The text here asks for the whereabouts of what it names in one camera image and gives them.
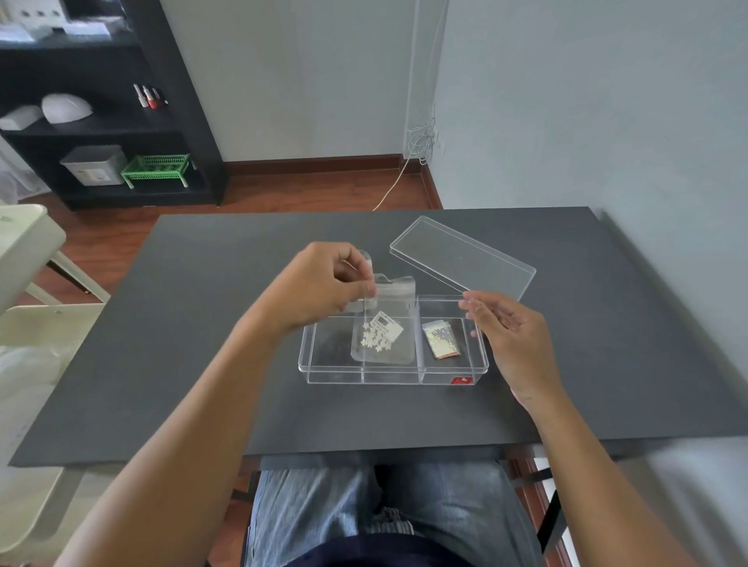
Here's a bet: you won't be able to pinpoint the person's right hand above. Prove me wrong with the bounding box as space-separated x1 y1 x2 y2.
459 290 565 404

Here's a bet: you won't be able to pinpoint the person's left hand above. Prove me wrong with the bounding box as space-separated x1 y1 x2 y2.
257 241 378 338

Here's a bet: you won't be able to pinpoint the clear bag of white pieces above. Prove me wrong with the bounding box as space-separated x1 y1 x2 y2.
349 273 417 366

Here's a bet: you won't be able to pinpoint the person's left forearm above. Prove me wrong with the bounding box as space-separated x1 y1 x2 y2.
55 304 294 567

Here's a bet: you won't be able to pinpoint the person's right forearm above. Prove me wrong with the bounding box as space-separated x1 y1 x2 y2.
513 382 697 567

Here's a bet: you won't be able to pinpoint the clear plastic box lid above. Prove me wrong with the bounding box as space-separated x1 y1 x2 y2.
388 215 538 302

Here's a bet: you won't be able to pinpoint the holographic glitter packet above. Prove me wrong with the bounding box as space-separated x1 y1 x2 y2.
421 319 461 359

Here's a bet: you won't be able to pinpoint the clear plastic compartment box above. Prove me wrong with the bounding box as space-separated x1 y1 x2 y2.
298 293 491 387

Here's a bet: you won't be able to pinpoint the dark grey table mat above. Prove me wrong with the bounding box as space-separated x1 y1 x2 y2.
7 206 748 468

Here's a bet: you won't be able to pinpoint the blue jeans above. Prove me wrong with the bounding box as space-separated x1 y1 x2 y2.
244 452 545 567

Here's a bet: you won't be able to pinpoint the green plastic basket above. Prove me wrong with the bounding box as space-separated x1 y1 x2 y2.
120 153 196 191

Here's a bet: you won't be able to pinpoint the dark shirt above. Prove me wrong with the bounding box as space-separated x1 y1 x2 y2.
324 533 499 567

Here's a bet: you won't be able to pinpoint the black shelf unit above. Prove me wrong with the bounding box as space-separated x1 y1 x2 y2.
0 0 229 211

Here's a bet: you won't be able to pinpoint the grey storage box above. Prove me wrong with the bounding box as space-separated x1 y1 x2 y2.
60 145 129 187

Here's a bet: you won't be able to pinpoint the cream plastic chair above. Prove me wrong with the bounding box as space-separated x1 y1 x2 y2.
0 201 112 316
0 303 107 558

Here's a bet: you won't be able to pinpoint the white dome nail lamp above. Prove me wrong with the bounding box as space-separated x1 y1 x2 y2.
41 93 96 125

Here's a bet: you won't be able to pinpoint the white items on shelf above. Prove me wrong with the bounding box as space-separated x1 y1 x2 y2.
0 0 127 43

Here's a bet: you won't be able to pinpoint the white cable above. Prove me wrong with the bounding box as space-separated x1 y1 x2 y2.
373 104 440 213

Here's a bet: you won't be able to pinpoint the black metal table frame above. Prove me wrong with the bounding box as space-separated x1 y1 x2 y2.
507 458 570 557

